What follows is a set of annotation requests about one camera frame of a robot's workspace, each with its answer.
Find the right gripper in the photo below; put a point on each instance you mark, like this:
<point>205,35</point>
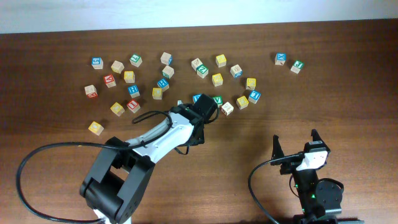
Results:
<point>288,167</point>

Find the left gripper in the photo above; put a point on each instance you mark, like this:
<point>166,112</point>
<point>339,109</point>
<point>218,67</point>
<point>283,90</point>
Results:
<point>201,140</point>

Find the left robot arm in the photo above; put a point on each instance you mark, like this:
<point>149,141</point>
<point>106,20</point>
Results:
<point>118,178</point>

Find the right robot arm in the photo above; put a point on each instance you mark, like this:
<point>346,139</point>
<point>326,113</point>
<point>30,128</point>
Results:
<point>320,199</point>

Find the blue P block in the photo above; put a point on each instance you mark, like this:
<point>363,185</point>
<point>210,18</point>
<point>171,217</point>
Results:
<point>196,97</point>

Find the white picture block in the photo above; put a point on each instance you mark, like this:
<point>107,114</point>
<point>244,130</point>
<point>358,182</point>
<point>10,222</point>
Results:
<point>227,108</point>

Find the green V block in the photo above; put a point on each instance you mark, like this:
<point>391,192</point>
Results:
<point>218,100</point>

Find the yellow E block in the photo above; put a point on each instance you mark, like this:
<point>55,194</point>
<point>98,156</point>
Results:
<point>242,102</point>

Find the yellow block centre left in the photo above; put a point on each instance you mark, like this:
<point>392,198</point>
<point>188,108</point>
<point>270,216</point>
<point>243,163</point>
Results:
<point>157,93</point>

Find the blue H block centre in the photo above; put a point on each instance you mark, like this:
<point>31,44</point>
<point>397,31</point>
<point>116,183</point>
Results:
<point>163,84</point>

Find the blue h block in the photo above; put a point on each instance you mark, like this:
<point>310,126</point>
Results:
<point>163,84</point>
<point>133,91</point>

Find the blue I block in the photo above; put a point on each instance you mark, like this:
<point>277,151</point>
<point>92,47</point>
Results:
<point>254,96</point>

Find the green Z block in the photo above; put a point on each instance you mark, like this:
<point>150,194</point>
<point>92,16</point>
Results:
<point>202,71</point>

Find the red I block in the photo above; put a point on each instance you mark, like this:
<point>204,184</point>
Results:
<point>133,106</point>

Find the wood block green side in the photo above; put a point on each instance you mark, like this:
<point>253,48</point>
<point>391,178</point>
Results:
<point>168,71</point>

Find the plain wood block top centre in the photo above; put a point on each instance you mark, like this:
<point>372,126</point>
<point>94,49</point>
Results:
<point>196,63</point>

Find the yellow block right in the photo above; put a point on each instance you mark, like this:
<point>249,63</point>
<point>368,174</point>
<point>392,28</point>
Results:
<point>250,83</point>

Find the wood block blue D front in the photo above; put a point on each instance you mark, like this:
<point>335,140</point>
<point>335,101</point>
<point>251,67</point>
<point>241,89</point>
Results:
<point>236,71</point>

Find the blue H block left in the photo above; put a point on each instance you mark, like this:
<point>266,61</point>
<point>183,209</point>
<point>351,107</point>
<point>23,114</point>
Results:
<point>133,91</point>

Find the green J block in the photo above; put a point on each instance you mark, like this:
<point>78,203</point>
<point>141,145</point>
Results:
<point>297,66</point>

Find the yellow block top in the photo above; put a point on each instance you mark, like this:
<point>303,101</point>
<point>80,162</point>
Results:
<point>221,60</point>

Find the wood block blue D side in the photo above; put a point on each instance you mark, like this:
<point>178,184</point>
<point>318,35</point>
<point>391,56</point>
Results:
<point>166,58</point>

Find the yellow O block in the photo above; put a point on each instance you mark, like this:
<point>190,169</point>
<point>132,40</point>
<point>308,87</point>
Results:
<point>117,109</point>

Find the blue X block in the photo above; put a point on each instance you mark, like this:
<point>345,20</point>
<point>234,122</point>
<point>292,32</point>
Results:
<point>280,58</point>

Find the yellow G block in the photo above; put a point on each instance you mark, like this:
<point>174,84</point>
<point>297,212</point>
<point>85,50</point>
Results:
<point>129,76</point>

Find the green L block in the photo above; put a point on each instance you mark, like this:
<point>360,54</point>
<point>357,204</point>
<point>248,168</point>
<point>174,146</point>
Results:
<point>135,60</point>

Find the yellow O block lowest left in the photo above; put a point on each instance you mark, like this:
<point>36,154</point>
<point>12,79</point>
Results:
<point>96,128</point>

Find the red A block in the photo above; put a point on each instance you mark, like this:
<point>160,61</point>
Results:
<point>109,81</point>

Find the plain wood yellow-side block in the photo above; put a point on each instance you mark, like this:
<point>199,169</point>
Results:
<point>117,67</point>

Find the blue block far left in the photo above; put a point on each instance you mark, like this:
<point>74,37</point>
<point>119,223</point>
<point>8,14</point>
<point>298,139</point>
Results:
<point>97,63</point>

